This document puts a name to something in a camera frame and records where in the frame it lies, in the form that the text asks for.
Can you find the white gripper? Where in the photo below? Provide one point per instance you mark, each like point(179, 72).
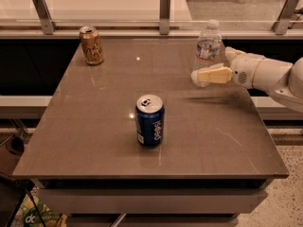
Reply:
point(243, 70)

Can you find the clear plastic water bottle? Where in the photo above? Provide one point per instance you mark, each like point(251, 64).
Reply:
point(207, 50)

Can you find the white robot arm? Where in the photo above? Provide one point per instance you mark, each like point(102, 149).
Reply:
point(281, 81)

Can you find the blue pepsi can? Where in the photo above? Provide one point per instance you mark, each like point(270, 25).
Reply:
point(149, 117)

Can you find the orange soda can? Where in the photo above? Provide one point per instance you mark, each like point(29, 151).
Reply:
point(91, 45)

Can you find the grey table drawer front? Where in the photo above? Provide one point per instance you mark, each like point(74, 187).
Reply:
point(152, 201)

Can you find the green snack bag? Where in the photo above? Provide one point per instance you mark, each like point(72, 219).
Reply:
point(37, 214)

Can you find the right metal railing post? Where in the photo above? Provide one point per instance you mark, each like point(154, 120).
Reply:
point(280, 26)

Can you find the metal railing post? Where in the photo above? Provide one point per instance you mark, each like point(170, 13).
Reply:
point(280, 26)
point(164, 16)
point(47, 25)

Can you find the middle metal railing post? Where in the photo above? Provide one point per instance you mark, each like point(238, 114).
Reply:
point(164, 16)

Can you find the left metal railing post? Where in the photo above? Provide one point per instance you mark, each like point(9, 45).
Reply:
point(47, 25)

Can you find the black chair frame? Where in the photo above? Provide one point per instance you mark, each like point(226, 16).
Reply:
point(12, 194)

